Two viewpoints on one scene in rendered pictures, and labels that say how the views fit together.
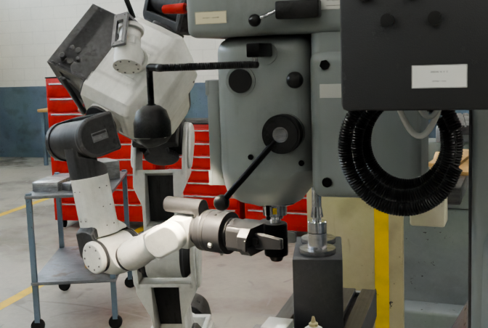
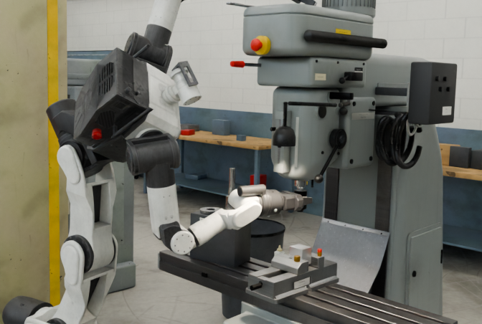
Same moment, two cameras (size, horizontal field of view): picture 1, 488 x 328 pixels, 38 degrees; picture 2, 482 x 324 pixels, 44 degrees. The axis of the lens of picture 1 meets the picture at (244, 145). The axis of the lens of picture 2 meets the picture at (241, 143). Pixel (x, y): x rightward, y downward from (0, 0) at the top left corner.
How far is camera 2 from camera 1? 2.04 m
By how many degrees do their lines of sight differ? 64
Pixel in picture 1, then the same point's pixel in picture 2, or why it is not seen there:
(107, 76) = (158, 107)
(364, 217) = (41, 214)
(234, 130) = (317, 138)
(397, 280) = not seen: hidden behind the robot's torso
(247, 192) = (313, 173)
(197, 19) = (315, 77)
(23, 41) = not seen: outside the picture
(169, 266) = (107, 257)
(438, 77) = (447, 111)
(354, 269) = (34, 258)
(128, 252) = (208, 231)
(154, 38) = (166, 78)
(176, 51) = not seen: hidden behind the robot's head
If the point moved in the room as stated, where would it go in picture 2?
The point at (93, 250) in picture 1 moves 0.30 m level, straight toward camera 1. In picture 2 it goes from (186, 236) to (281, 245)
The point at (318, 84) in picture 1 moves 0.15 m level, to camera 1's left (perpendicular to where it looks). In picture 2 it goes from (351, 113) to (338, 115)
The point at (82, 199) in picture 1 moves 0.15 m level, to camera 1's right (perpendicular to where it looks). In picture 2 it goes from (171, 201) to (195, 193)
